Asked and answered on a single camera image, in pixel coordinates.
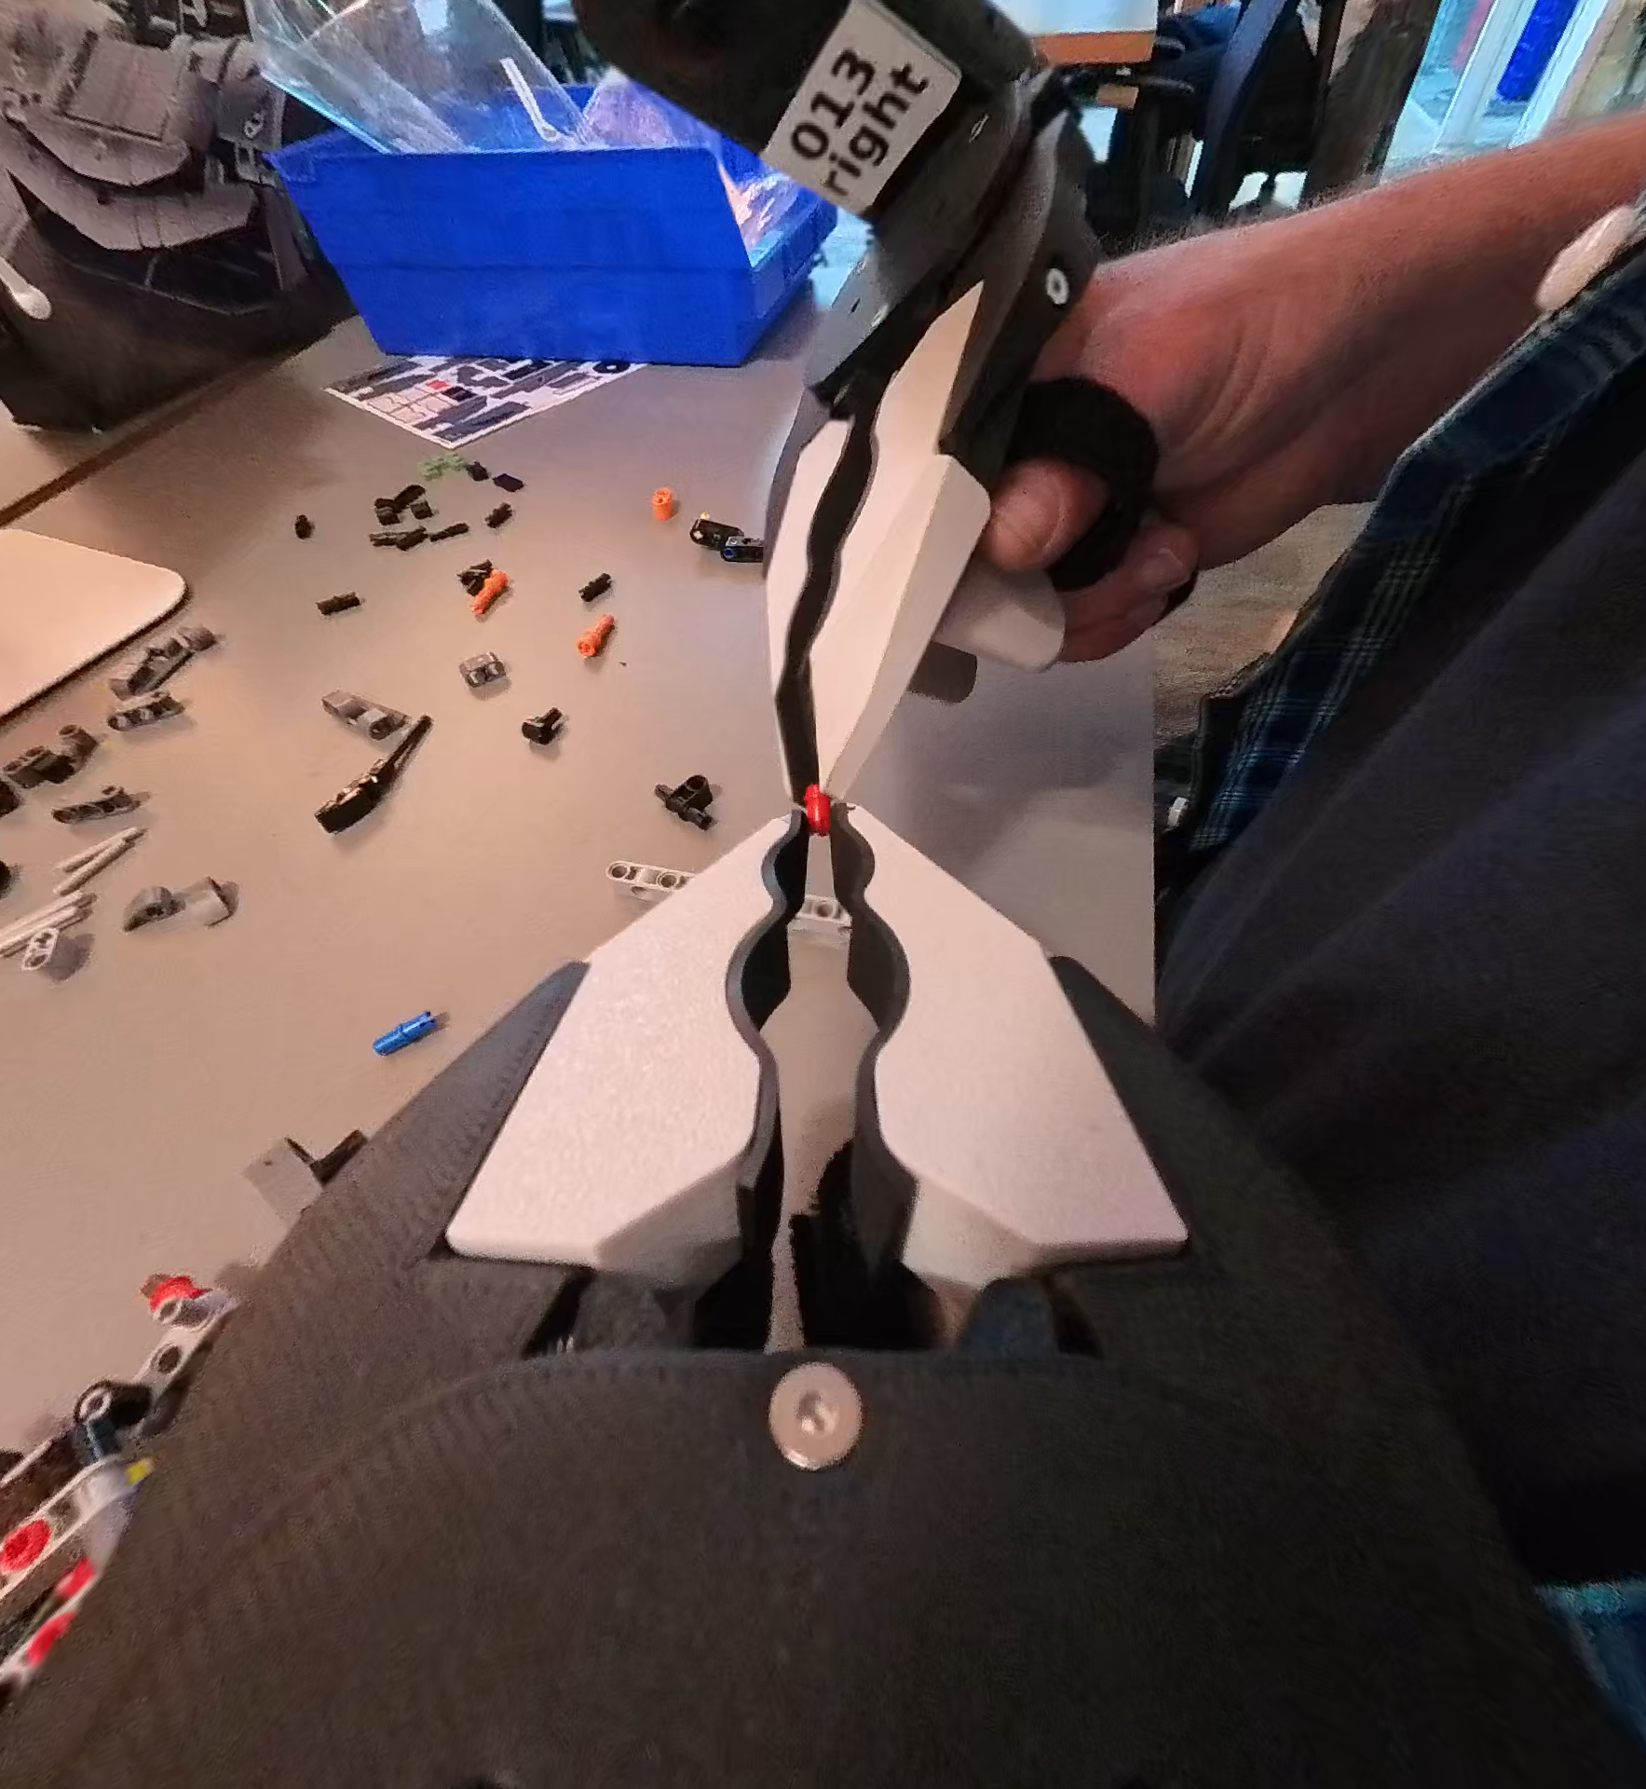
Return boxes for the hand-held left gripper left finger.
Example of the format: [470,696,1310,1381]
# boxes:
[446,815,785,1269]

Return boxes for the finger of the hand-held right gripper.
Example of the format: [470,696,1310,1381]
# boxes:
[762,417,861,794]
[809,284,997,804]

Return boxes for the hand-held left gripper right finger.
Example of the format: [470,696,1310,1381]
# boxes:
[840,815,1189,1290]

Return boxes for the light grey lego beam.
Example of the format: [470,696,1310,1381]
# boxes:
[607,858,855,935]

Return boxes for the person's right forearm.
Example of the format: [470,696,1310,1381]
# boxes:
[1374,98,1646,484]

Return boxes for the lego sticker sheet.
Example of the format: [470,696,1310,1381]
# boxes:
[325,357,645,449]

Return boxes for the long black lego piece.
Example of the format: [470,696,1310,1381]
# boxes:
[315,716,434,835]

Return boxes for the scattered black and grey lego pieces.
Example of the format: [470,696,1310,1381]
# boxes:
[0,475,523,980]

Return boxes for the partly built colourful lego model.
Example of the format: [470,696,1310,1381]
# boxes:
[0,1264,246,1749]

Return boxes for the person's right hand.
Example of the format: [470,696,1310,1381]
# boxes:
[983,207,1413,666]

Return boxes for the black office chair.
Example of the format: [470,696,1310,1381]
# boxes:
[1091,0,1327,248]

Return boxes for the blue plastic bin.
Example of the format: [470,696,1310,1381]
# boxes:
[267,84,838,369]

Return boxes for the dark navy sweater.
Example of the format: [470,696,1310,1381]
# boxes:
[1155,350,1646,1595]

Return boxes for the clear plastic bags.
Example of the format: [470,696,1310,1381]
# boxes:
[246,0,824,253]

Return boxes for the grey brick model ship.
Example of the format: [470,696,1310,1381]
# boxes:
[0,0,353,431]

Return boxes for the grey lego bracket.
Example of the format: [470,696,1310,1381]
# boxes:
[246,1131,366,1219]

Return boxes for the white rounded base plate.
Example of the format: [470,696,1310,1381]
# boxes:
[0,529,189,768]

